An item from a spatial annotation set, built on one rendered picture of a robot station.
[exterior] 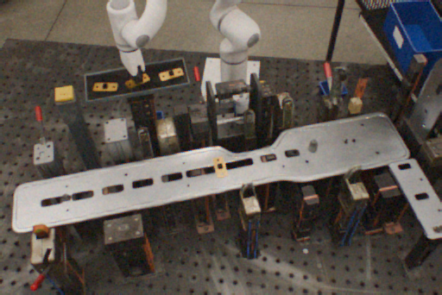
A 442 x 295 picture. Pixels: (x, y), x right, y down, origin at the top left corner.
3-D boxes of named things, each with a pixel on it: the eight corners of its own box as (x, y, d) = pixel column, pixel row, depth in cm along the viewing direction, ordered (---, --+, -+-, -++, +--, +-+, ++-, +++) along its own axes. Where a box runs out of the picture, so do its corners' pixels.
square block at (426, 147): (404, 210, 183) (435, 158, 155) (394, 192, 188) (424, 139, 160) (423, 205, 184) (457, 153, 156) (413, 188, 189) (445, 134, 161)
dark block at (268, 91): (257, 162, 199) (262, 97, 167) (253, 149, 204) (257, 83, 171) (268, 160, 200) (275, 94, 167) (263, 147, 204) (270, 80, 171)
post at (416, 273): (409, 280, 166) (438, 247, 143) (395, 252, 173) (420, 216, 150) (426, 277, 167) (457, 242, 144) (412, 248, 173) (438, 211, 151)
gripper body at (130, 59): (111, 37, 154) (118, 61, 163) (124, 55, 149) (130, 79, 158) (132, 28, 157) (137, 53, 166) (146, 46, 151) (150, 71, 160)
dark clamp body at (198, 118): (194, 185, 193) (187, 128, 163) (188, 160, 201) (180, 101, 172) (219, 180, 195) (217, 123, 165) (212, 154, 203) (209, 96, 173)
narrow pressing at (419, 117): (422, 143, 167) (458, 77, 140) (407, 119, 174) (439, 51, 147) (424, 143, 167) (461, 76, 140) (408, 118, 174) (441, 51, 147)
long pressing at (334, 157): (11, 243, 148) (9, 241, 147) (15, 185, 162) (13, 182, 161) (413, 160, 164) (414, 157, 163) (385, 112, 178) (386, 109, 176)
